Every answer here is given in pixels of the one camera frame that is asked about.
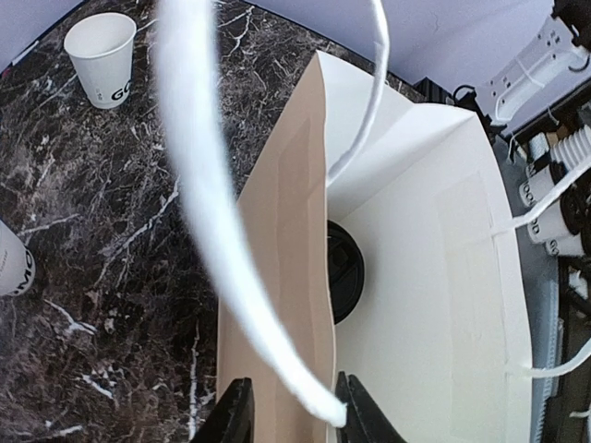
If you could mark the spare white paper cup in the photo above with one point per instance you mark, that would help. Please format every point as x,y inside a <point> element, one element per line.
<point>100,48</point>

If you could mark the black plastic cup lid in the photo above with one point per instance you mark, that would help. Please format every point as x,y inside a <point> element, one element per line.
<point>346,271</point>

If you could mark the white cup holding straws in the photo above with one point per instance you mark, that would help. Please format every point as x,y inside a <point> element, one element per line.
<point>18,266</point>

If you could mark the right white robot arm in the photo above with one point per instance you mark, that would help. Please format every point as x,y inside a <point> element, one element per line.
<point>562,44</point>

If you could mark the brown paper bag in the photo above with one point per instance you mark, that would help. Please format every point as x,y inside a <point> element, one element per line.
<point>440,336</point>

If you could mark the white cable duct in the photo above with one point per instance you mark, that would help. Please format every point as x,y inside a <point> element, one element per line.
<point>546,345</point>

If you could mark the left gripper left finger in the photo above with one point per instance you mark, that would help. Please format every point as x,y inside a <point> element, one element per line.
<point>231,420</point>

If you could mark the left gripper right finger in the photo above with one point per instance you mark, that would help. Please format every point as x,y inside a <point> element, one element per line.
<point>365,421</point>

